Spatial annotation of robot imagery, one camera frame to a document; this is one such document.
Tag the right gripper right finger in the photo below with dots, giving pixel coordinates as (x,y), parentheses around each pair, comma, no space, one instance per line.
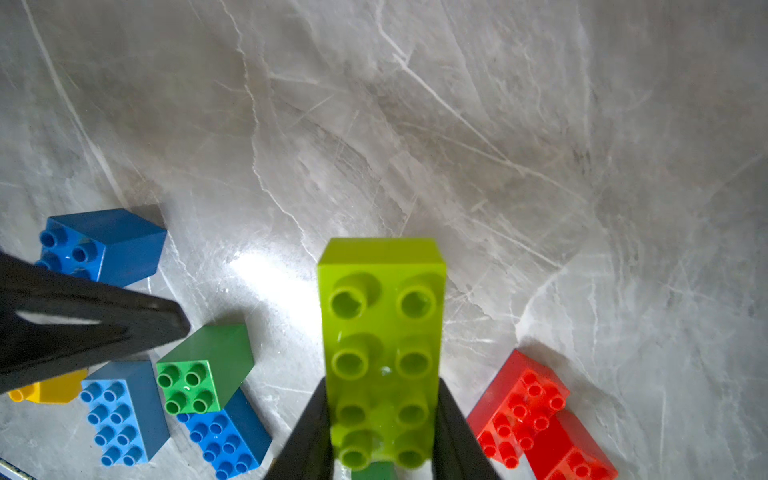
(456,452)

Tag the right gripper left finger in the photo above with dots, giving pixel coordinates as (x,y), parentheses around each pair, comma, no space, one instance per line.
(308,452)

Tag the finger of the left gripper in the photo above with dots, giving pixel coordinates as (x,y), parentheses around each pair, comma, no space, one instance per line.
(53,324)

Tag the red long brick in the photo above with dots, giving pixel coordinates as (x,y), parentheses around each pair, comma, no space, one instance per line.
(517,405)

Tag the lime green long brick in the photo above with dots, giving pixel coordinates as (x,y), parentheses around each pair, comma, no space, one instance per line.
(382,303)

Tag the yellow square brick left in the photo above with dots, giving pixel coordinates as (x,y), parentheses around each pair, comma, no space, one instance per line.
(58,390)

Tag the green square brick middle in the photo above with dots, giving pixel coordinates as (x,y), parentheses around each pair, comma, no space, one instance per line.
(376,471)

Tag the green square brick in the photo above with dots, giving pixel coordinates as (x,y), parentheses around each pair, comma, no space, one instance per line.
(376,471)
(201,374)

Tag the dark blue long brick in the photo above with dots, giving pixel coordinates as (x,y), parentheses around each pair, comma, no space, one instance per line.
(233,441)

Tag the red square brick right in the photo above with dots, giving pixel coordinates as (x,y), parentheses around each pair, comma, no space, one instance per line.
(566,451)

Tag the light blue long brick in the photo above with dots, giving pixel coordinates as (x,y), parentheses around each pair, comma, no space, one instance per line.
(125,409)

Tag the blue square brick left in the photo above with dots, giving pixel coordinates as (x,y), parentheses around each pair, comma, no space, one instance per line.
(115,247)

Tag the green square brick left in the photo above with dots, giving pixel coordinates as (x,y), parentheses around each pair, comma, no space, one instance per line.
(201,374)

